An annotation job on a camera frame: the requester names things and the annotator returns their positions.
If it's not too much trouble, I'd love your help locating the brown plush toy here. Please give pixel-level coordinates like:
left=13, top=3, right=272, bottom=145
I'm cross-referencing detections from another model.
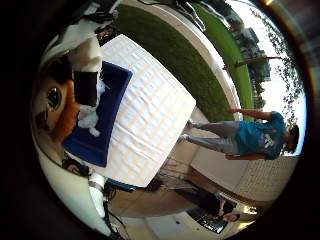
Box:
left=32, top=54, right=81, bottom=146

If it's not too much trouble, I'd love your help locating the open laptop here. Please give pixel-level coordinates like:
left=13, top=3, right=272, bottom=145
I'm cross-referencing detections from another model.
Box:
left=185, top=207, right=229, bottom=235

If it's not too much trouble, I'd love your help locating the seated person in black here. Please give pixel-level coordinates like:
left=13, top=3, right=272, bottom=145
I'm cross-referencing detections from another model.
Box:
left=173, top=188, right=242, bottom=224

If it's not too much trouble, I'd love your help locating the white striped tablecloth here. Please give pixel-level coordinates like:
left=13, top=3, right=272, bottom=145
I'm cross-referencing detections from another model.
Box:
left=89, top=33, right=198, bottom=188

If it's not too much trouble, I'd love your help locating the person in teal shirt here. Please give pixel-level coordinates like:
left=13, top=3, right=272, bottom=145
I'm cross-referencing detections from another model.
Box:
left=179, top=107, right=301, bottom=162

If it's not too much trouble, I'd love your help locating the grey plush toy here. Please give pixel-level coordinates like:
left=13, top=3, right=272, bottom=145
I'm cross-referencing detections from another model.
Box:
left=77, top=105, right=102, bottom=138

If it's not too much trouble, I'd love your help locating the blue plastic container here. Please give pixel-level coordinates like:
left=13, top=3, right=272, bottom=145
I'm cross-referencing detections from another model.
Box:
left=62, top=60, right=134, bottom=168

